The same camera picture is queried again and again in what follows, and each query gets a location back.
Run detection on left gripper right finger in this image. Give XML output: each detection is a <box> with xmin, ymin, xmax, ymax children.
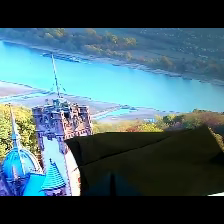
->
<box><xmin>112</xmin><ymin>171</ymin><xmax>142</xmax><ymax>197</ymax></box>

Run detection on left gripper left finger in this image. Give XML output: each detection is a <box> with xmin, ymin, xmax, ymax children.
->
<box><xmin>87</xmin><ymin>171</ymin><xmax>114</xmax><ymax>197</ymax></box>

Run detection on black garment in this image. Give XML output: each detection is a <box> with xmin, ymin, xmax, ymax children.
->
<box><xmin>64</xmin><ymin>124</ymin><xmax>224</xmax><ymax>197</ymax></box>

